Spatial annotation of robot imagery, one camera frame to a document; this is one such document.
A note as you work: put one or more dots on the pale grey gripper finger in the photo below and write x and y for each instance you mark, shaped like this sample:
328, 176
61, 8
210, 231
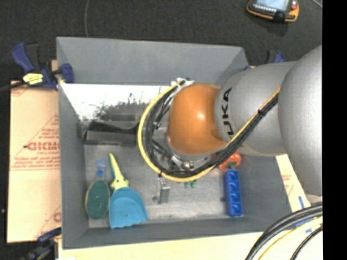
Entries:
157, 191
164, 195

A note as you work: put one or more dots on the orange toy vegetable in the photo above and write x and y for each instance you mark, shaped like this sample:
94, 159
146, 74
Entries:
233, 159

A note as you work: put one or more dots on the green oval sponge yellow rim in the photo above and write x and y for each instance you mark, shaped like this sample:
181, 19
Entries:
97, 199

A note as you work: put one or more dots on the small blue clear plastic thing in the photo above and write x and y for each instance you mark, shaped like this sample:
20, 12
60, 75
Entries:
101, 166

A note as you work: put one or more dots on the blue long studded block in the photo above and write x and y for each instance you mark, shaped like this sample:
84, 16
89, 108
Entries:
233, 194

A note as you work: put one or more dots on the grey metal bin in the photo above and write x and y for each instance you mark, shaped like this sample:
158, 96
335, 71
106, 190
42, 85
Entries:
135, 64

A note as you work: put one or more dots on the brown cardboard board red print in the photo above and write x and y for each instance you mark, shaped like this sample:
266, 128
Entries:
32, 188

